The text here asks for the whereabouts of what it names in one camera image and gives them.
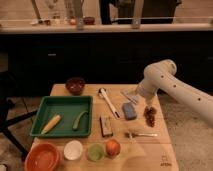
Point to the black chair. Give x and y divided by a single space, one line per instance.
7 85

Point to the yellow corn cob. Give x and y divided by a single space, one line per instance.
51 124

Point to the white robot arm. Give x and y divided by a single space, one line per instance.
161 75

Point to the dark red bowl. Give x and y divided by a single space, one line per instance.
75 85

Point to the grey towel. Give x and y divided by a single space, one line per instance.
130 96

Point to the blue sponge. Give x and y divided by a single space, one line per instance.
129 111

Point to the red bowl on counter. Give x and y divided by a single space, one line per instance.
89 20

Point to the silver fork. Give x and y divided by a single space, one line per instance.
133 135

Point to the green plastic tray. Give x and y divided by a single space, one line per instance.
68 107

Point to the green plastic cup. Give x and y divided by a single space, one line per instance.
95 152

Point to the white plastic cup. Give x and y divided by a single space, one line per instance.
73 150

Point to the orange plastic bowl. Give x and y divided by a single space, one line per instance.
42 157

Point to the dark red grape bunch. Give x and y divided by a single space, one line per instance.
149 114

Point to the wooden block brush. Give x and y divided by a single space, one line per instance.
106 128

